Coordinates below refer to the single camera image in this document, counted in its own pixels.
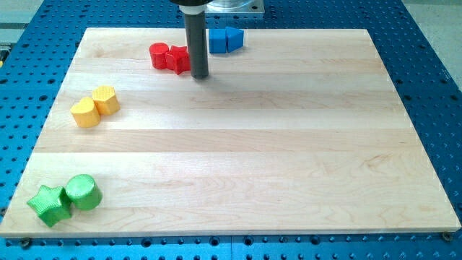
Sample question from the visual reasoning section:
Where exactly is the red star block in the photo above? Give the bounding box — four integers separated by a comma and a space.
165, 45, 191, 75

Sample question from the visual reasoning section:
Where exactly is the red cylinder block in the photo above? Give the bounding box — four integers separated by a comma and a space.
149, 43, 170, 69

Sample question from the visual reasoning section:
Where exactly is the light wooden board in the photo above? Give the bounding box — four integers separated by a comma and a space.
1, 27, 461, 238

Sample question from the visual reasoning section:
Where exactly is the blue triangular block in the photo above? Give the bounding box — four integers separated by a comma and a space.
225, 27, 244, 53

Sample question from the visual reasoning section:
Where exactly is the blue cube block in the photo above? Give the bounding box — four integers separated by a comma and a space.
209, 29, 227, 54

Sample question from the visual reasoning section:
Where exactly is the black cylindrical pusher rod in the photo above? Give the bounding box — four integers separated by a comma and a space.
170, 0, 212, 79

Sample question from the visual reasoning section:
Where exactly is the yellow hexagon block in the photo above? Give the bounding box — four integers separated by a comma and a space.
92, 85, 121, 116

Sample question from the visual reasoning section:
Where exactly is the yellow heart block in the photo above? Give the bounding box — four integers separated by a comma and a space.
70, 97, 100, 128

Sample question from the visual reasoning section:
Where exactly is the green cylinder block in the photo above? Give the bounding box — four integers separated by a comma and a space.
65, 174, 103, 211

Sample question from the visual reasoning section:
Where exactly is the green star block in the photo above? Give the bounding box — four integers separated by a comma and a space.
27, 185, 71, 228

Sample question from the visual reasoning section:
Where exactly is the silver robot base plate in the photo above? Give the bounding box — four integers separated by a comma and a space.
206, 0, 265, 14

